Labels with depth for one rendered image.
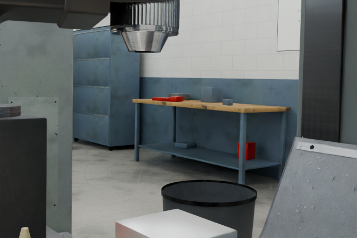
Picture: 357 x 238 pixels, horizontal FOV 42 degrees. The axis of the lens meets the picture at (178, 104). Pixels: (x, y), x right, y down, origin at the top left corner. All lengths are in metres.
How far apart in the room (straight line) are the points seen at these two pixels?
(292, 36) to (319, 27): 4.98
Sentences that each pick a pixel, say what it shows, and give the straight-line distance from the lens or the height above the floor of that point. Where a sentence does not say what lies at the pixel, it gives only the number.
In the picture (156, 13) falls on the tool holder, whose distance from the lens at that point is 0.30.
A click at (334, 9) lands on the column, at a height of 1.27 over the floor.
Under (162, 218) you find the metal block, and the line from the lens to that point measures 0.32.
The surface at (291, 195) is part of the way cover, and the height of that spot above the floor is 1.02.
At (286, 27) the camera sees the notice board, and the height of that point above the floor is 1.81.
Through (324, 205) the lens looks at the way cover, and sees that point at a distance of 0.64.
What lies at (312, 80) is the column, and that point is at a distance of 0.68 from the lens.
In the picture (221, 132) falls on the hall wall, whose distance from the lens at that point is 6.45.
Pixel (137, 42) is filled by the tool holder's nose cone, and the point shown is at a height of 1.20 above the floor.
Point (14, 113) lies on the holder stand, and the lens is 0.64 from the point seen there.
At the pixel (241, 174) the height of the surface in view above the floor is 0.17.
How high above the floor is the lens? 1.17
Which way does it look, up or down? 3 degrees down
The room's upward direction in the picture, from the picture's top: 1 degrees clockwise
